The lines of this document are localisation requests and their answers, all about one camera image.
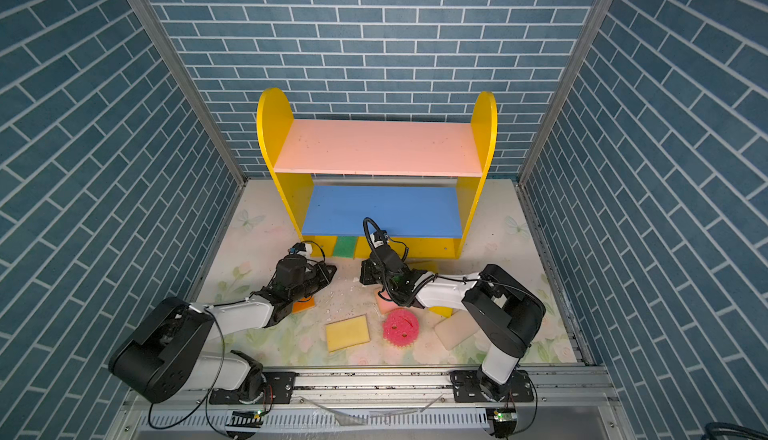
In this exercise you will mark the orange sponge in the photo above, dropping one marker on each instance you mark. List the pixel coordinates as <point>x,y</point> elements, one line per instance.
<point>303,304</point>

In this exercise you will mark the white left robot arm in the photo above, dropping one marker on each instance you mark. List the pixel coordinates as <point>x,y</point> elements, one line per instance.
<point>180,346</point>

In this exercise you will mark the white perforated cable tray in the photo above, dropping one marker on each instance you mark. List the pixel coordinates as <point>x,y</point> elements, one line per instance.
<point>317,420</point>

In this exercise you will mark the green sponge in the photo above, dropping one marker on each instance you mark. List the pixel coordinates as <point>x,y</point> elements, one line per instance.
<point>345,246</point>

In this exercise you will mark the small yellow sponge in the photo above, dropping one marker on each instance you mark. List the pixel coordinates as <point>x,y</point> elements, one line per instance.
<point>445,312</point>

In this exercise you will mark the aluminium corner post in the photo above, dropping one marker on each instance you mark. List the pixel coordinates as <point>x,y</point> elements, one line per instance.
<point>168,53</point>
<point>593,21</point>

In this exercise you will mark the yellow pink blue wooden shelf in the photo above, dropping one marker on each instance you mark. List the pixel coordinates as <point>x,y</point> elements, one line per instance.
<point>422,181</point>

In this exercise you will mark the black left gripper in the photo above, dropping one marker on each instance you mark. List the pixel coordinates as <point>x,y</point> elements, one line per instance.
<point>318,269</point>

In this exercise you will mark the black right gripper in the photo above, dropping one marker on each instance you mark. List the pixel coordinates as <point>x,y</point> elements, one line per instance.
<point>367,266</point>

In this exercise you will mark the pink rectangular sponge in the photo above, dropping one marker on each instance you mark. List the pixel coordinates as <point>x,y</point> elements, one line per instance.
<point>384,302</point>

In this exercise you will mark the aluminium left corner post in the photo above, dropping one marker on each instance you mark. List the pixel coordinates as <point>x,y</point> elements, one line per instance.
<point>168,53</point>

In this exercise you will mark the beige sponge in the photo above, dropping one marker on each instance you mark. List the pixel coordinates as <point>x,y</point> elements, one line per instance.
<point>456,329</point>

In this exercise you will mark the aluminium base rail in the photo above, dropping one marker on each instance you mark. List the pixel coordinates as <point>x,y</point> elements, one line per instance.
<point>406,387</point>

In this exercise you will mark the aluminium right corner post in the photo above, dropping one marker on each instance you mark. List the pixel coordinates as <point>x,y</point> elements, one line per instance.
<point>593,21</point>

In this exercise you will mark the pink round scrubber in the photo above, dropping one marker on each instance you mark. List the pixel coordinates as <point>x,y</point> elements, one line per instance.
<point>401,328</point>

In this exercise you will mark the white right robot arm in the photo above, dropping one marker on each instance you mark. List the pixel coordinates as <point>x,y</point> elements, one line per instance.
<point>508,313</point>

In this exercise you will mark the yellow flat sponge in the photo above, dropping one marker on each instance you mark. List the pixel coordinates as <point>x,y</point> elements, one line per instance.
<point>347,333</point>

